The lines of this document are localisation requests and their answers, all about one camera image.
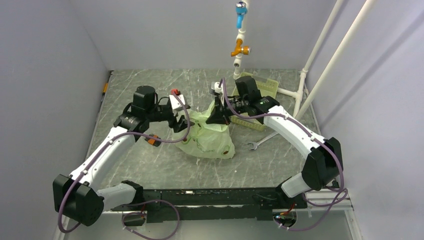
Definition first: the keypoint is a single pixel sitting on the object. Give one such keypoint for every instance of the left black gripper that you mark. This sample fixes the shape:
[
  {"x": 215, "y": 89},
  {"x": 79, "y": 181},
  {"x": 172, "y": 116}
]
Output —
[{"x": 177, "y": 126}]

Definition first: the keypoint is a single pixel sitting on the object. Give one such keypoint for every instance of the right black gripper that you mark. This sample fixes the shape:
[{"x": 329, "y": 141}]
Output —
[{"x": 219, "y": 114}]

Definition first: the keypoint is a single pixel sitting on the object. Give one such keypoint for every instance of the light green plastic bag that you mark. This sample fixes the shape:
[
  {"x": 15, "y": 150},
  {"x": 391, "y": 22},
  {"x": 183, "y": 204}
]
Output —
[{"x": 212, "y": 141}]

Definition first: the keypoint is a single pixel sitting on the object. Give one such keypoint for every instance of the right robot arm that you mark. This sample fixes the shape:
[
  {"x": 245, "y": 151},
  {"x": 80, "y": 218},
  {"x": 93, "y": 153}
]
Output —
[{"x": 323, "y": 156}]

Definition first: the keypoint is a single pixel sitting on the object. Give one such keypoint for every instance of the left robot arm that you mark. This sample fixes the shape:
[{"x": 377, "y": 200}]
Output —
[{"x": 78, "y": 195}]

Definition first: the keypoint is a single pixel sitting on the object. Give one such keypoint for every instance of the orange black hex key set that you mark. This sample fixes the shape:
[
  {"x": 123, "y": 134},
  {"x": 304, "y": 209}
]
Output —
[{"x": 153, "y": 140}]

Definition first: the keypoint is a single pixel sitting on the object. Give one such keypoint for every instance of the silver wrench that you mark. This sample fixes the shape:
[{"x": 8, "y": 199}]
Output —
[{"x": 253, "y": 145}]

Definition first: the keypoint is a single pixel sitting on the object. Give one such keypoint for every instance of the orange tap valve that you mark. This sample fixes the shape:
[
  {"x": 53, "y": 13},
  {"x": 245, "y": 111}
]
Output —
[{"x": 240, "y": 48}]

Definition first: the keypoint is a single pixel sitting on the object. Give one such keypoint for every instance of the blue tap valve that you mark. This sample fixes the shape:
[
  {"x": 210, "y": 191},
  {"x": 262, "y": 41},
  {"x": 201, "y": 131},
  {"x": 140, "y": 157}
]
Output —
[{"x": 241, "y": 10}]

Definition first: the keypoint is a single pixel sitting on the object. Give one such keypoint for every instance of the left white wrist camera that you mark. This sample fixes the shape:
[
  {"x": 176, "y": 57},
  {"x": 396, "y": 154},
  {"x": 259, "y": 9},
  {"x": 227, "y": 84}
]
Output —
[{"x": 178, "y": 101}]

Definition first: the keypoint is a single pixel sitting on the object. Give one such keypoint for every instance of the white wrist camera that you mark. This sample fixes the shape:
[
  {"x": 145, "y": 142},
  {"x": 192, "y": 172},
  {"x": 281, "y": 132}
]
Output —
[
  {"x": 178, "y": 101},
  {"x": 217, "y": 89}
]

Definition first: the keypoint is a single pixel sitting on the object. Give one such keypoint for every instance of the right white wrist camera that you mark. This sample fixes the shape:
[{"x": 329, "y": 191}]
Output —
[{"x": 217, "y": 89}]

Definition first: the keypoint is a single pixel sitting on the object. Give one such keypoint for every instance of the white pvc pipe frame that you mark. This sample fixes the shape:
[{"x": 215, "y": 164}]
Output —
[{"x": 308, "y": 35}]

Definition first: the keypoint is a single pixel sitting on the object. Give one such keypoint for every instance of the orange handled tool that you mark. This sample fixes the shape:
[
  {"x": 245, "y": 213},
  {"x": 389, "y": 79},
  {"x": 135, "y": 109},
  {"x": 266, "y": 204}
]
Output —
[{"x": 105, "y": 87}]

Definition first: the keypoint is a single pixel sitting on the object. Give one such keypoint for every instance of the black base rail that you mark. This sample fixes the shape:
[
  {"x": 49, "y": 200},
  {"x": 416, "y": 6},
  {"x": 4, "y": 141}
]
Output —
[{"x": 260, "y": 203}]

